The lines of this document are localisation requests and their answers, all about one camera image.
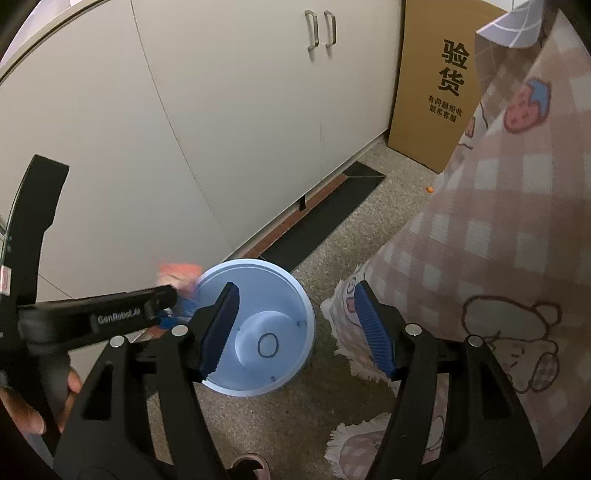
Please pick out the pink slipper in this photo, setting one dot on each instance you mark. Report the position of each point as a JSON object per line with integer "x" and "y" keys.
{"x": 254, "y": 466}

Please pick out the person's left hand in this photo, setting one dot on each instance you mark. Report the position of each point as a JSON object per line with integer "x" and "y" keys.
{"x": 23, "y": 413}

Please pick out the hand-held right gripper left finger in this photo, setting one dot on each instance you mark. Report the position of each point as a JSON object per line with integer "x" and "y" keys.
{"x": 219, "y": 323}

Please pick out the white cabinet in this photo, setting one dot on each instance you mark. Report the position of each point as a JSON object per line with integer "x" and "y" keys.
{"x": 184, "y": 138}

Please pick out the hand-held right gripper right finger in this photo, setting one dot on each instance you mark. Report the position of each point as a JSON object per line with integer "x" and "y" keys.
{"x": 369, "y": 323}

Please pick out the black cabinet foot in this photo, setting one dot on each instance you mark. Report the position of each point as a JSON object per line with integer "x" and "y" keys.
{"x": 303, "y": 204}

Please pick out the light blue plastic bin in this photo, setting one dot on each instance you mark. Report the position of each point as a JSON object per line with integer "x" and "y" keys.
{"x": 295, "y": 300}

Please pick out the pink checked printed blanket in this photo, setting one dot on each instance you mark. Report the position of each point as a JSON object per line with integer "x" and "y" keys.
{"x": 508, "y": 207}

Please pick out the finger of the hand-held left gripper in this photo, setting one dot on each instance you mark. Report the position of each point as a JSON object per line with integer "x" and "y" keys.
{"x": 159, "y": 300}

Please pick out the lilac grid-pattern cloth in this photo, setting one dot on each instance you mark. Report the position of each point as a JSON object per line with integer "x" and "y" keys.
{"x": 515, "y": 23}

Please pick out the brown cardboard box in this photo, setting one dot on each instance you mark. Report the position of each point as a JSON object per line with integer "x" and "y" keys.
{"x": 429, "y": 69}

